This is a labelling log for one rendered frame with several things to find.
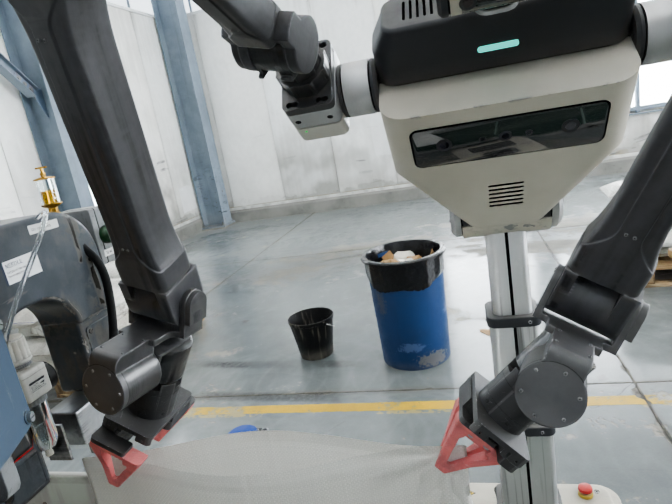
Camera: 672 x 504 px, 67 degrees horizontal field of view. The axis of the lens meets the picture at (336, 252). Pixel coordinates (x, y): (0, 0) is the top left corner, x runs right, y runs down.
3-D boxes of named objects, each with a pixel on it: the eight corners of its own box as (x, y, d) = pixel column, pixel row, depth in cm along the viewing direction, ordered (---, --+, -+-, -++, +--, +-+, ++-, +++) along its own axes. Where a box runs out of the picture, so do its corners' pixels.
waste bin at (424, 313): (458, 334, 322) (446, 234, 307) (458, 374, 274) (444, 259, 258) (383, 338, 334) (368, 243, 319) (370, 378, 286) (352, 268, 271)
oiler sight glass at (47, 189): (64, 200, 75) (57, 177, 74) (52, 203, 73) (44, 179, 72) (51, 202, 76) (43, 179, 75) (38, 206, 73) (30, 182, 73)
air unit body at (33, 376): (79, 440, 64) (41, 326, 60) (51, 465, 60) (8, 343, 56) (50, 440, 65) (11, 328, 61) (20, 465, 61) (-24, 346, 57)
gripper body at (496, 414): (465, 432, 50) (517, 383, 47) (463, 379, 59) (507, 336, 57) (517, 473, 50) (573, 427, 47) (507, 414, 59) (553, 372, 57)
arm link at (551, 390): (648, 300, 49) (559, 261, 52) (666, 326, 38) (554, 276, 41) (588, 403, 52) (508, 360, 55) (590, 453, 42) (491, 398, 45)
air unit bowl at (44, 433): (66, 439, 63) (51, 394, 61) (48, 454, 60) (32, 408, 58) (46, 439, 63) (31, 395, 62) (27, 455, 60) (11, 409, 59)
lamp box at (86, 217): (121, 257, 84) (106, 203, 82) (104, 265, 80) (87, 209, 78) (83, 261, 86) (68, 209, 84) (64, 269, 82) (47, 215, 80)
